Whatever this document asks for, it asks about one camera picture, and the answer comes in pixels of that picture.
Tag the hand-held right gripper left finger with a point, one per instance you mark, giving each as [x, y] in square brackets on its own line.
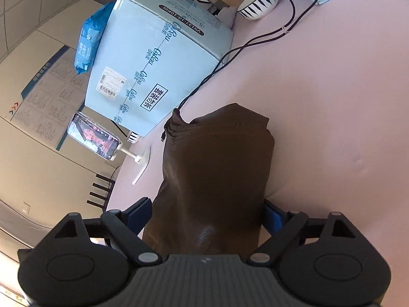
[145, 208]

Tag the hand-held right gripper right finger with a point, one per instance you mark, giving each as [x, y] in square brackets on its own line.
[272, 218]

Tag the brown leather shirt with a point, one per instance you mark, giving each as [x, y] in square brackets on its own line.
[214, 179]

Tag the white phone stand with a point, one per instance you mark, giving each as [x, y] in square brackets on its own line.
[140, 163]

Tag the black pronged rack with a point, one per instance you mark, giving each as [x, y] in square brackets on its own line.
[100, 187]

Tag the smartphone with lit screen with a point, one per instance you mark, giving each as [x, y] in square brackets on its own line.
[94, 136]

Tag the light blue labelled cardboard box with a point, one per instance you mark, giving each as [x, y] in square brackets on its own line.
[153, 57]

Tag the blue tissue packet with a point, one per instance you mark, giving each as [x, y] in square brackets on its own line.
[89, 41]

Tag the white black striped bowl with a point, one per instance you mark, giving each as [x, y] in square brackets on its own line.
[258, 2]

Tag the wall poster with blue border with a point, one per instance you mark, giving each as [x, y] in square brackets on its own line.
[44, 99]

